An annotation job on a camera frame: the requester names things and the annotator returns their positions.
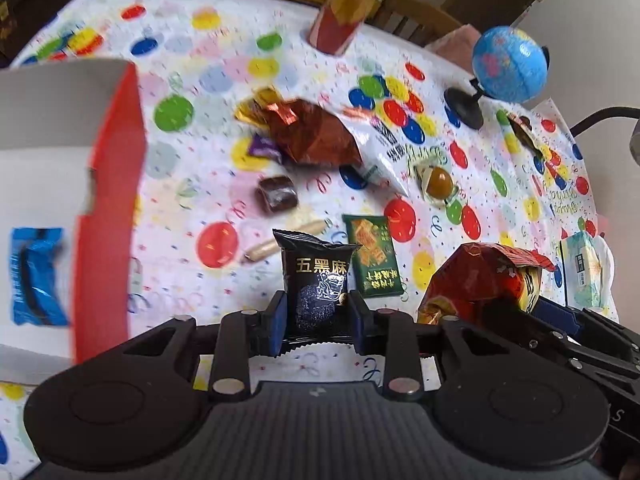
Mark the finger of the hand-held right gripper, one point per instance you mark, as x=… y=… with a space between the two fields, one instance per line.
x=557 y=315
x=515 y=321

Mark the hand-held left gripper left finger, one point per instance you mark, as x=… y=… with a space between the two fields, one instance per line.
x=276 y=329

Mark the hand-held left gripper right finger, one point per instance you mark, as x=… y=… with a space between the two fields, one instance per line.
x=358 y=329

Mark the red and yellow snack packet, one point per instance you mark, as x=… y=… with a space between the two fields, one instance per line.
x=475 y=275

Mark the black snack packet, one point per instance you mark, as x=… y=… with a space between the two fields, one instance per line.
x=315 y=280

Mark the green snack packet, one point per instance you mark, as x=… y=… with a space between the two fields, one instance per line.
x=372 y=255

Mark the tan snack stick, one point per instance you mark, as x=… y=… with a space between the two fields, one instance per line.
x=270 y=246

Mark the brown candy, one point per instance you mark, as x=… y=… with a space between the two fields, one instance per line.
x=277 y=194

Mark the white snack packet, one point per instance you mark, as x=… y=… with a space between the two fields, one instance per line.
x=382 y=152

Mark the brown foil cookie packet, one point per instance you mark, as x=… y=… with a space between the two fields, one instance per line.
x=315 y=135

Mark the white and red cardboard box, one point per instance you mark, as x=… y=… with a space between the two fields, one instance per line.
x=40 y=110

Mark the pale green tissue pack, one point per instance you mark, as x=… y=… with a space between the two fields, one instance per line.
x=582 y=270

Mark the purple wrapped candy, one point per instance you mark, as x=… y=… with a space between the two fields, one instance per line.
x=265 y=147

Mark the small dark and yellow packet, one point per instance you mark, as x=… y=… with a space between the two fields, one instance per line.
x=525 y=135

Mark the black gooseneck lamp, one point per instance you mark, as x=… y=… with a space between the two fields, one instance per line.
x=600 y=112

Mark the yellow candy packet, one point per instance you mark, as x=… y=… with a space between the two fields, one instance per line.
x=250 y=107

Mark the blue snack packet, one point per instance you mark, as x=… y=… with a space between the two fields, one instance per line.
x=37 y=275

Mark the blue desk globe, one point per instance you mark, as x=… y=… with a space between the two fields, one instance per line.
x=507 y=65

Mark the balloon printed tablecloth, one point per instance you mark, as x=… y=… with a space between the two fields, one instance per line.
x=210 y=60

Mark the pink cloth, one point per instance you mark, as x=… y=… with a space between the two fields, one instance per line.
x=457 y=42

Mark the orange drink bottle red label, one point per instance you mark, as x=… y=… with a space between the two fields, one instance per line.
x=340 y=15

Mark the wooden chair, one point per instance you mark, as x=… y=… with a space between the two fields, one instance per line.
x=415 y=17

